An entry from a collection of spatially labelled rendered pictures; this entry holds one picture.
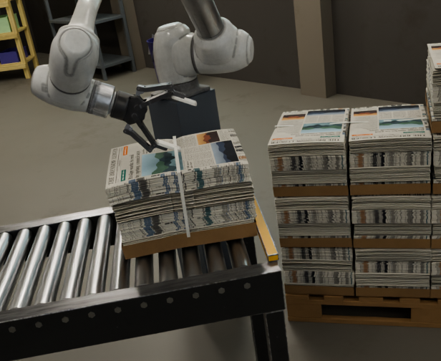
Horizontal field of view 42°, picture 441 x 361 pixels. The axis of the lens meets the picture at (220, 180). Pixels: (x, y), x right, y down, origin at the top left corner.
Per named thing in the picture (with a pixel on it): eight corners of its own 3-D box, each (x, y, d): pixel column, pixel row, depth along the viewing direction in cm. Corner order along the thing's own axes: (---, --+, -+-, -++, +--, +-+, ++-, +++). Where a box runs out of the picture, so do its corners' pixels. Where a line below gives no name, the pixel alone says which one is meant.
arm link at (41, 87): (84, 122, 154) (89, 101, 143) (26, 104, 151) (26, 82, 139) (94, 88, 158) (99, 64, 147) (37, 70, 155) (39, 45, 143)
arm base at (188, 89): (141, 99, 230) (138, 86, 228) (183, 84, 243) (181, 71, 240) (168, 105, 217) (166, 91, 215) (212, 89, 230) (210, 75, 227)
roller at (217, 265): (197, 193, 187) (194, 207, 189) (212, 271, 144) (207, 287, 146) (212, 196, 188) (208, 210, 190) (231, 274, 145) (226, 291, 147)
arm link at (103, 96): (89, 107, 157) (109, 114, 159) (85, 117, 149) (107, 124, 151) (97, 76, 154) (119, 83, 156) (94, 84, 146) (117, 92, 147)
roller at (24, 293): (56, 235, 187) (51, 222, 185) (28, 324, 144) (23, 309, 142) (40, 238, 187) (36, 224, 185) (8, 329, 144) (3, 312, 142)
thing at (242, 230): (243, 193, 184) (241, 180, 182) (258, 235, 158) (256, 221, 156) (193, 200, 183) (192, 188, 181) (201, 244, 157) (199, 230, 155)
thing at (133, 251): (177, 203, 183) (174, 190, 181) (182, 248, 156) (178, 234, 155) (127, 213, 182) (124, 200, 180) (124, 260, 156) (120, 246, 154)
